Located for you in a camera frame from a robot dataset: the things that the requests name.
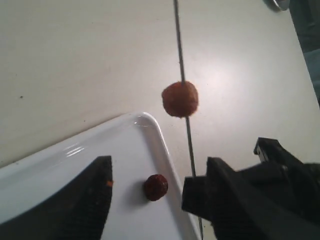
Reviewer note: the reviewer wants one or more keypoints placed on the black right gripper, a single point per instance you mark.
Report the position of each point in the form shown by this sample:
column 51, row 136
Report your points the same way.
column 258, row 203

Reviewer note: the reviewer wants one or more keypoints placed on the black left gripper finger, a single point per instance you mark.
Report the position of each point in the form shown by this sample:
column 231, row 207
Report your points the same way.
column 78, row 211

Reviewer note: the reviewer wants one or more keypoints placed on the white plastic tray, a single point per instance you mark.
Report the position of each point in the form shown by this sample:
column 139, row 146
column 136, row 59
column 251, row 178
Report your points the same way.
column 137, row 149

